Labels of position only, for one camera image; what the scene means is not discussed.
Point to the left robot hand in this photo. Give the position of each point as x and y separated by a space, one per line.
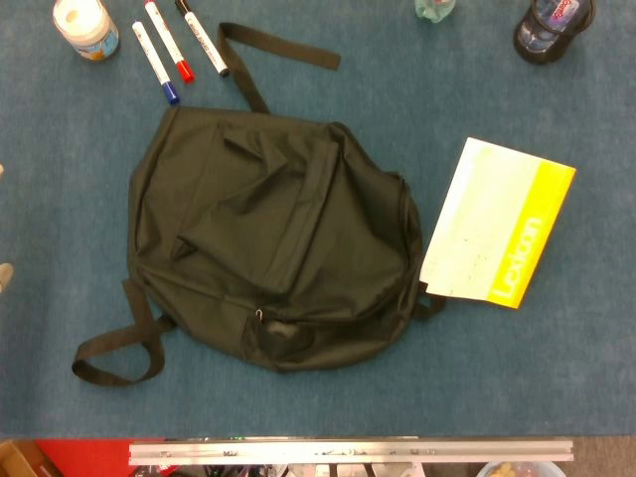
5 275

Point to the black fabric backpack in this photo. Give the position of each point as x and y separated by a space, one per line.
278 223

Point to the yellow white booklet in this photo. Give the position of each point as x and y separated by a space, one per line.
487 223

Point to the brown cardboard box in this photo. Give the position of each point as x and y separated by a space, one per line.
17 462

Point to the red plastic object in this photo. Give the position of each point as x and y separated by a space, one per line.
84 457

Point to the white jar with blue label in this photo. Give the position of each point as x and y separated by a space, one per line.
87 27

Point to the white marker with blue cap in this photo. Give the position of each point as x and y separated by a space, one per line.
151 57

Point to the white marker with red cap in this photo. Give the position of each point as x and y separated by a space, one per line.
166 37

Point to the white marker with black cap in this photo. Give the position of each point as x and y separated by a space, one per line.
204 40

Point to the red label plastic water bottle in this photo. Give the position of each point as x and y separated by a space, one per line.
434 10

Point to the black mesh pen cup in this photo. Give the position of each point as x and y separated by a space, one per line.
531 52

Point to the purple label clear water bottle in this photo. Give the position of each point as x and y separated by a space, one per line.
551 20

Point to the aluminium profile rail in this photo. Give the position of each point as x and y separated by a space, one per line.
348 452

